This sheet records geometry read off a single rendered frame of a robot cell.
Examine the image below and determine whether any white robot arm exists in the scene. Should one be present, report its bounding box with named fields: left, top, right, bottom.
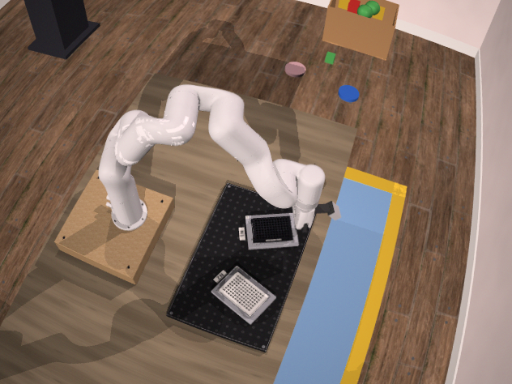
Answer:
left=98, top=84, right=341, bottom=231

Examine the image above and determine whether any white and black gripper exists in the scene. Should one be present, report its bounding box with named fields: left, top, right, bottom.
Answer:
left=292, top=204, right=315, bottom=233

